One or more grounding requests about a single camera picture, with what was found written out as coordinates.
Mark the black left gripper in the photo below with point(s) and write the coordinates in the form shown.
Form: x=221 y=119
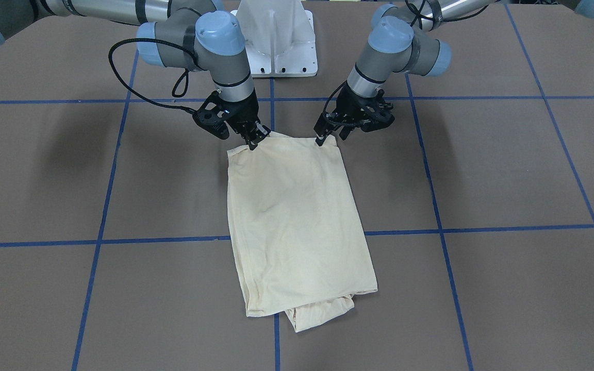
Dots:
x=352 y=106

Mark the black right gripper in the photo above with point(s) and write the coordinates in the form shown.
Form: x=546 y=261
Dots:
x=244 y=115

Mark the cream long-sleeve graphic shirt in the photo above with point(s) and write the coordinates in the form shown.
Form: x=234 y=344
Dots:
x=298 y=243

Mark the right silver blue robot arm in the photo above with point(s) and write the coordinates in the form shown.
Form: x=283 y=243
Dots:
x=189 y=35

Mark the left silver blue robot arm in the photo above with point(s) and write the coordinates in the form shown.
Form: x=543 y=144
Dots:
x=502 y=75

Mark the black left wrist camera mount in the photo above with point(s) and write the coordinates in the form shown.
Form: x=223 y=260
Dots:
x=376 y=113

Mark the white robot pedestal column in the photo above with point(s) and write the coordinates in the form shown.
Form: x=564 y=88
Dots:
x=280 y=39

